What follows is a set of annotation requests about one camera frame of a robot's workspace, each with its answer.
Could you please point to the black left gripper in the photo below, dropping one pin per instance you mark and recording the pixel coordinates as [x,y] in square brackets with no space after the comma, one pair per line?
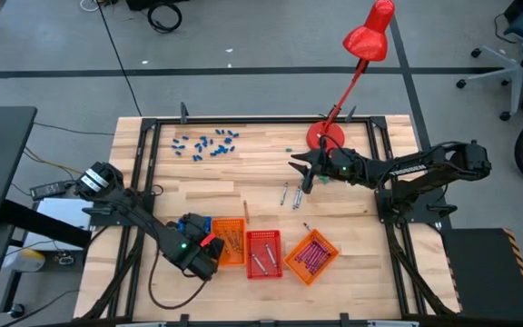
[201,238]

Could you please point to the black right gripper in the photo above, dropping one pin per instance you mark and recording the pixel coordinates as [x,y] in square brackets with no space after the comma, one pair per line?
[327,164]

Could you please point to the blue plastic basket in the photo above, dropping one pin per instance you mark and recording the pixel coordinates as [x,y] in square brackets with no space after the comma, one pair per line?
[180,225]

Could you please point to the orange plastic basket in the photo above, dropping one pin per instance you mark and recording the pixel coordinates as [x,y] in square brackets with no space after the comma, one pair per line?
[295,262]
[216,256]

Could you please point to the red plastic basket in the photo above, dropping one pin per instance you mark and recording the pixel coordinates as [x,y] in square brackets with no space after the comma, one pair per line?
[263,238]

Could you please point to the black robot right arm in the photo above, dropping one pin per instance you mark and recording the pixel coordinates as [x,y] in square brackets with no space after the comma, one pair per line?
[407,170]

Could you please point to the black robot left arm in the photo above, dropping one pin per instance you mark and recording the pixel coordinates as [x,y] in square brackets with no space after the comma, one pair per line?
[143,218]

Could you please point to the red tag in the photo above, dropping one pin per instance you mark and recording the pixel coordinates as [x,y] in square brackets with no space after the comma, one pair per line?
[208,240]

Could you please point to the red desk lamp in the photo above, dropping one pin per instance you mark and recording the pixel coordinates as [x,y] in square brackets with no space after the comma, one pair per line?
[370,41]

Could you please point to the black power adapter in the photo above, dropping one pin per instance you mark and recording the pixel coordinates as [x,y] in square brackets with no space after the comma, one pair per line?
[48,191]

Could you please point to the yellow and white object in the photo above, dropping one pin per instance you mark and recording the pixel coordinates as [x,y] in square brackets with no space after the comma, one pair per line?
[25,261]

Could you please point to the black hazard striped platform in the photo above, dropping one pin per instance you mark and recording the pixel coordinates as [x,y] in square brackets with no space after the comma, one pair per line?
[484,272]

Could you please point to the black equipment box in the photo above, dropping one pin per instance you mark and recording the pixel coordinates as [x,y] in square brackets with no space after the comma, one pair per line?
[152,3]

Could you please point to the office chair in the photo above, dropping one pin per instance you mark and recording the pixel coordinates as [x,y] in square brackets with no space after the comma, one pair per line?
[513,72]

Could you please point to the black aluminium table frame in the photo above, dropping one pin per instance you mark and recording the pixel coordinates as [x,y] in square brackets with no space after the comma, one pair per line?
[261,120]

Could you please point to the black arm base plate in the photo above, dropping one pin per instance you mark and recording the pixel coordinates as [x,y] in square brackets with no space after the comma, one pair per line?
[107,220]
[425,211]

